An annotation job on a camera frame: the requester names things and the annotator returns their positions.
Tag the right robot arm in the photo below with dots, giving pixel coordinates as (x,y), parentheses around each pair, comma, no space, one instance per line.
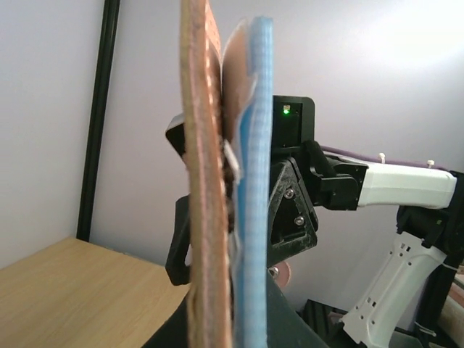
(429,233)

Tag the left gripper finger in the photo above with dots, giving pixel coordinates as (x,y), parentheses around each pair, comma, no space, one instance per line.
(254,314)

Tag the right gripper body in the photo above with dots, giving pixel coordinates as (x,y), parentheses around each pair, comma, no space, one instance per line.
(331,182)

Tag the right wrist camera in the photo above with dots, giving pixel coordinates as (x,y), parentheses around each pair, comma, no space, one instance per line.
(175,134)

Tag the pink leather card holder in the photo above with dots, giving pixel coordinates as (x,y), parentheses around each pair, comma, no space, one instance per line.
(227,95)

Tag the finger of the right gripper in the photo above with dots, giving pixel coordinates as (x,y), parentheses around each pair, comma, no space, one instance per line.
(292,221)
(177,269)

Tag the black aluminium frame rail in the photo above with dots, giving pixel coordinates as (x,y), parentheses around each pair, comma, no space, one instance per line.
(316,314)

